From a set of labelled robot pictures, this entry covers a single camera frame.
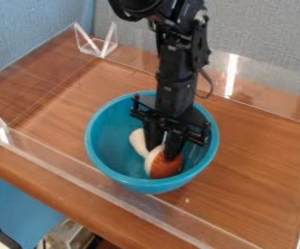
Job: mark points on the clear acrylic table barrier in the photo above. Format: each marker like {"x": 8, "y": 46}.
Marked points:
{"x": 241, "y": 203}

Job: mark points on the blue plastic bowl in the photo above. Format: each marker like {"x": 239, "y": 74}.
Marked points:
{"x": 116, "y": 155}

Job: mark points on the white power strip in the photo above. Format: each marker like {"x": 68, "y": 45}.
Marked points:
{"x": 69, "y": 235}

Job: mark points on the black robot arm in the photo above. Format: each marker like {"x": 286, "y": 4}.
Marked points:
{"x": 180, "y": 24}

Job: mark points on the brown and white toy mushroom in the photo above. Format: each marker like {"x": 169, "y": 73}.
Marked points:
{"x": 157, "y": 166}

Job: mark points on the clear acrylic corner bracket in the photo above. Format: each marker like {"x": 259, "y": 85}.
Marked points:
{"x": 99, "y": 47}

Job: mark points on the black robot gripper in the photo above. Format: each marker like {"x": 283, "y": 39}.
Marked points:
{"x": 168, "y": 112}

